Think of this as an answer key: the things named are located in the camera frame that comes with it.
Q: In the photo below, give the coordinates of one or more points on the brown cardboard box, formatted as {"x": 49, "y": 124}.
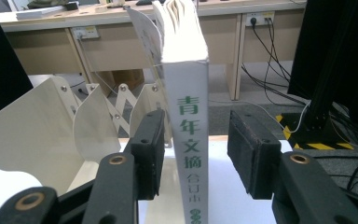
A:
{"x": 127, "y": 79}

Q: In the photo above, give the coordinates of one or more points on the small black box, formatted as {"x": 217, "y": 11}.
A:
{"x": 72, "y": 5}

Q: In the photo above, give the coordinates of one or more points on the white flat box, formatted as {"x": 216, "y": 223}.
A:
{"x": 35, "y": 13}

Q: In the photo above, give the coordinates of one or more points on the dark green cloth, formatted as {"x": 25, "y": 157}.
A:
{"x": 46, "y": 3}

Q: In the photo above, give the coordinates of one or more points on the beige wooden desk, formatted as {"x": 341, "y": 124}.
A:
{"x": 112, "y": 53}

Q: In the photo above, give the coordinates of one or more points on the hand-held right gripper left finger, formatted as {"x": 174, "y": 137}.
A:
{"x": 147, "y": 155}

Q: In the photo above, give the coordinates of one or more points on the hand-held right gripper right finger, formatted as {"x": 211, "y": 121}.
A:
{"x": 254, "y": 155}

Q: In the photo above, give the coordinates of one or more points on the wall socket with plugs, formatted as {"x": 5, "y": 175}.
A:
{"x": 260, "y": 18}

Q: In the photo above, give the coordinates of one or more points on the black curtain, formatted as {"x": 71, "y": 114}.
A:
{"x": 0, "y": 62}
{"x": 354, "y": 46}

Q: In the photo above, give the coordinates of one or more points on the black stand with striped base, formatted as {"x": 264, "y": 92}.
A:
{"x": 315, "y": 124}

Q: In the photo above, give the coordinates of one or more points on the cream expandable book rack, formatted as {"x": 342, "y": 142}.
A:
{"x": 34, "y": 130}

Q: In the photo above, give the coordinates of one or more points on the thick white book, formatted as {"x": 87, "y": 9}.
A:
{"x": 186, "y": 93}

